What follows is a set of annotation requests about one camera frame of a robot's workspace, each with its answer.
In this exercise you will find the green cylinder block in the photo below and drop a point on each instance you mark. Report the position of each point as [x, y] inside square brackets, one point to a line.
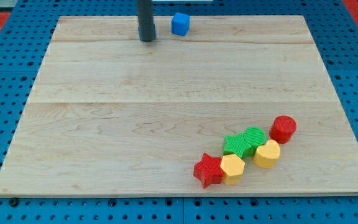
[254, 137]

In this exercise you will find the blue cube block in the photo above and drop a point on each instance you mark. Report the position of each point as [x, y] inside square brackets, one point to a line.
[180, 24]

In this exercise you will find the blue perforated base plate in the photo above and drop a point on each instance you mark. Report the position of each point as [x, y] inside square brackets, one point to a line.
[24, 40]

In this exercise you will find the green star block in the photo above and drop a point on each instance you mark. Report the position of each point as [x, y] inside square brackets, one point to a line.
[237, 145]

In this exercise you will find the yellow heart block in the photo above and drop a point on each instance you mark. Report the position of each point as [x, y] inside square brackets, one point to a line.
[267, 155]

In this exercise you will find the red star block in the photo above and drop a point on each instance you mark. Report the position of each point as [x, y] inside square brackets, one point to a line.
[208, 170]

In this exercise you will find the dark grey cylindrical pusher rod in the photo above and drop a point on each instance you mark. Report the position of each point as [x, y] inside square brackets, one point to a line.
[145, 14]

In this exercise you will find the blue block behind rod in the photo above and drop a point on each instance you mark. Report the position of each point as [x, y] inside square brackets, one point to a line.
[147, 35]

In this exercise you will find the red cylinder block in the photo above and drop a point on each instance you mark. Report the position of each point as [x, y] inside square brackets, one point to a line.
[282, 129]

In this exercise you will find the light wooden board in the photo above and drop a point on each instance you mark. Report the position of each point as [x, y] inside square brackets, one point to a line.
[110, 116]

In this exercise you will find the yellow hexagon block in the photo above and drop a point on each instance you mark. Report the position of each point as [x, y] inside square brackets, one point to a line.
[233, 169]

